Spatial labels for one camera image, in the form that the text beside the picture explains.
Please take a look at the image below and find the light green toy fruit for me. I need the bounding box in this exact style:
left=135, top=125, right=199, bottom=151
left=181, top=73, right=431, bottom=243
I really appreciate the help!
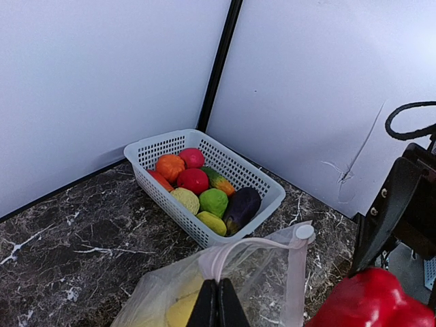
left=199, top=188, right=229, bottom=218

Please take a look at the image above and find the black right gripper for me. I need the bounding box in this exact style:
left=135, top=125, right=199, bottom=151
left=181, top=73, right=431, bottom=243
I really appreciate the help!
left=348, top=142, right=435, bottom=277

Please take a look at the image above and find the green yellow toy mango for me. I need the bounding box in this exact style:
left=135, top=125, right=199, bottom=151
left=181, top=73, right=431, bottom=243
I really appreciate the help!
left=196, top=211, right=227, bottom=236

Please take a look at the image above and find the red toy apple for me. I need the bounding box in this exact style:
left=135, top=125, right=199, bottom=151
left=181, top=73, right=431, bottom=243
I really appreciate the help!
left=176, top=168, right=209, bottom=196

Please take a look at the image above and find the cream toy apple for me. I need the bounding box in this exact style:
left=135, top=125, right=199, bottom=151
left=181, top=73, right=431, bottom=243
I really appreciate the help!
left=170, top=187, right=200, bottom=215

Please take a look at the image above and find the green orange toy cucumber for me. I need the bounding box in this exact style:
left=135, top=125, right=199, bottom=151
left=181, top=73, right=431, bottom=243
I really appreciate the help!
left=200, top=166, right=236, bottom=197

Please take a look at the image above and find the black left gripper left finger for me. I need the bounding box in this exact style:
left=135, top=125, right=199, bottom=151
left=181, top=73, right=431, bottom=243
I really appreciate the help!
left=186, top=279, right=218, bottom=327

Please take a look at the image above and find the red orange toy mango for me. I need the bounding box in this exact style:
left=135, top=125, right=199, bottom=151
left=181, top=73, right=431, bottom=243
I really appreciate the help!
left=147, top=170, right=174, bottom=193

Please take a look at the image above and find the yellow toy pear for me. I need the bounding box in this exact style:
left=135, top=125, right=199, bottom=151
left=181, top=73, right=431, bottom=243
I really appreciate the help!
left=166, top=292, right=199, bottom=327

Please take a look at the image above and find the red toy pepper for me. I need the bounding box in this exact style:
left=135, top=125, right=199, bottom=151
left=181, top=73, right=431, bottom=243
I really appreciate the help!
left=306, top=268, right=435, bottom=326

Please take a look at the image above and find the orange toy fruit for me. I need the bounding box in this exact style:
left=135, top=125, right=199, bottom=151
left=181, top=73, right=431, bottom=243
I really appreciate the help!
left=156, top=154, right=185, bottom=184

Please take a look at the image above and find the black enclosure frame post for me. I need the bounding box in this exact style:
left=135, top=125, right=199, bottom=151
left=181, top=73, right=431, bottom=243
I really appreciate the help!
left=196, top=0, right=243, bottom=133

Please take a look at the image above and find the white plastic basket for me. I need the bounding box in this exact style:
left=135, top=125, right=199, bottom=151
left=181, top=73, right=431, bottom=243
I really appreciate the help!
left=124, top=129, right=285, bottom=248

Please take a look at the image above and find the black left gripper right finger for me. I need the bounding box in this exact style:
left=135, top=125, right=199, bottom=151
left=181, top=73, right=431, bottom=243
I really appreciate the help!
left=217, top=278, right=250, bottom=327

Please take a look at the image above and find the clear zip top bag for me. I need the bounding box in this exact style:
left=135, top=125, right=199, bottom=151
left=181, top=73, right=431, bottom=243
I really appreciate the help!
left=112, top=221, right=315, bottom=326

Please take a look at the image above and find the dark purple toy eggplant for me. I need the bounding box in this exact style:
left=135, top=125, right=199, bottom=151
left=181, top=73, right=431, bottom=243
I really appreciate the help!
left=222, top=187, right=262, bottom=236

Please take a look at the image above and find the pink red toy fruit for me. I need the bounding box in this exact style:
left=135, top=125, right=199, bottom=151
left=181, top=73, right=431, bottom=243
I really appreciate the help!
left=178, top=148, right=205, bottom=168

